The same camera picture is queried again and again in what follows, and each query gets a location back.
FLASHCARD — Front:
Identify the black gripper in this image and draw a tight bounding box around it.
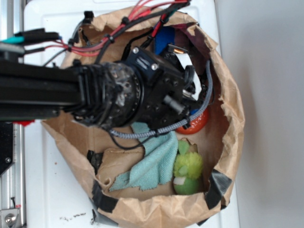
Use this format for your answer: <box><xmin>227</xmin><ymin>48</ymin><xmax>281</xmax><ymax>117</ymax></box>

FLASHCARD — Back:
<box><xmin>125</xmin><ymin>44</ymin><xmax>204</xmax><ymax>128</ymax></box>

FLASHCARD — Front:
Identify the blue sponge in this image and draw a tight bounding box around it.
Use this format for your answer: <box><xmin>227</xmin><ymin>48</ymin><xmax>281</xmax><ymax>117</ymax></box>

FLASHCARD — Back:
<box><xmin>154</xmin><ymin>27</ymin><xmax>175</xmax><ymax>55</ymax></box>

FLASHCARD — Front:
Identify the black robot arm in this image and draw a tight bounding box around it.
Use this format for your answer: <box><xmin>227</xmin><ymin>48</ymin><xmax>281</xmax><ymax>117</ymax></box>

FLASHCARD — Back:
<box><xmin>0</xmin><ymin>45</ymin><xmax>204</xmax><ymax>130</ymax></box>

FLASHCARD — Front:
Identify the orange toy donut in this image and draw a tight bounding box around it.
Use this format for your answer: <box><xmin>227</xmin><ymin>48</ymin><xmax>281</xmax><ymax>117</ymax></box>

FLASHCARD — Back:
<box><xmin>175</xmin><ymin>108</ymin><xmax>209</xmax><ymax>135</ymax></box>

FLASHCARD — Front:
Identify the green plush toy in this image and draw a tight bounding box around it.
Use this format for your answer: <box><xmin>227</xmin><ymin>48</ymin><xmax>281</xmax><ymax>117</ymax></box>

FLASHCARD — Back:
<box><xmin>173</xmin><ymin>139</ymin><xmax>203</xmax><ymax>195</ymax></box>

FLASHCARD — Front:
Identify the teal microfiber cloth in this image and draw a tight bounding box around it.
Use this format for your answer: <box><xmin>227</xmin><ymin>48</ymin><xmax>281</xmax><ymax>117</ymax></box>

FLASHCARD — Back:
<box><xmin>109</xmin><ymin>131</ymin><xmax>178</xmax><ymax>191</ymax></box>

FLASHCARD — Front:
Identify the brown paper bag bin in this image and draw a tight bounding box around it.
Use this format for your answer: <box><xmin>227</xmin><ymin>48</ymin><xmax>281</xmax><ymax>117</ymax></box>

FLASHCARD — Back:
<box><xmin>43</xmin><ymin>12</ymin><xmax>245</xmax><ymax>228</ymax></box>

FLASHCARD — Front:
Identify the red and black wire bundle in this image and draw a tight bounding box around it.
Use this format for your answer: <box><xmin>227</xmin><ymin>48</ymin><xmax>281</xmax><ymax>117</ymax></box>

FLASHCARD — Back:
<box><xmin>0</xmin><ymin>0</ymin><xmax>192</xmax><ymax>67</ymax></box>

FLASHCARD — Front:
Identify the aluminium frame rail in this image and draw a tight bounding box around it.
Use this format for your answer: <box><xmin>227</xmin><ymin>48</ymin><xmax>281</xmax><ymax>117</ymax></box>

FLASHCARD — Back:
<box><xmin>0</xmin><ymin>0</ymin><xmax>27</xmax><ymax>228</ymax></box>

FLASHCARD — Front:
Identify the black mounting bracket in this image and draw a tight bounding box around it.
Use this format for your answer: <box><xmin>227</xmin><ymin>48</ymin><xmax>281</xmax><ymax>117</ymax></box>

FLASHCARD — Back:
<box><xmin>0</xmin><ymin>122</ymin><xmax>14</xmax><ymax>176</ymax></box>

